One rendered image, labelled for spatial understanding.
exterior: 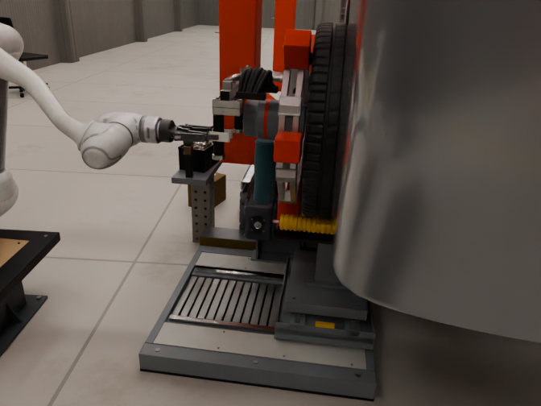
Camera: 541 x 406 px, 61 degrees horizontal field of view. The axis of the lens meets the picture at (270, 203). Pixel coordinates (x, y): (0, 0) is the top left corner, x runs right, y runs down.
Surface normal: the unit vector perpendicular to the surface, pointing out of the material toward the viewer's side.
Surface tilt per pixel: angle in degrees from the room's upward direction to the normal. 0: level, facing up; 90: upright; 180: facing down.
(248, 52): 90
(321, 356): 0
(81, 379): 0
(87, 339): 0
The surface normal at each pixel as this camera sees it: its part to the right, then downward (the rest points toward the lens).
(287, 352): 0.04, -0.91
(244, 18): -0.13, 0.40
